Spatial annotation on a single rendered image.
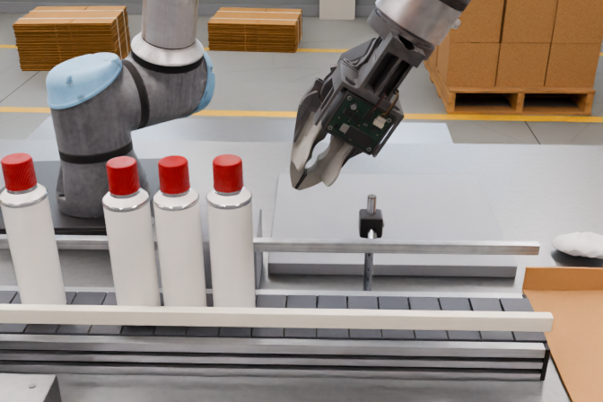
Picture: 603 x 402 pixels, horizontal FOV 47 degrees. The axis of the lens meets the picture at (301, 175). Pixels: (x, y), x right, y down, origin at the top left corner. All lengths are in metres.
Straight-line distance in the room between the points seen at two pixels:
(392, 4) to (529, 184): 0.74
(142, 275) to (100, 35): 4.05
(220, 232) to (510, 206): 0.62
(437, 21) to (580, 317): 0.50
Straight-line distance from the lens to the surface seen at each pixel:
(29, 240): 0.85
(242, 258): 0.81
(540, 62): 4.10
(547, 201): 1.30
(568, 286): 1.06
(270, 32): 5.08
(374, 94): 0.67
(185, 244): 0.80
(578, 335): 0.98
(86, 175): 1.13
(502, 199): 1.28
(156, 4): 1.10
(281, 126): 1.55
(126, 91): 1.12
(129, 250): 0.81
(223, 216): 0.78
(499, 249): 0.88
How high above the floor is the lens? 1.41
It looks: 26 degrees down
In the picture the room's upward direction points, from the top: straight up
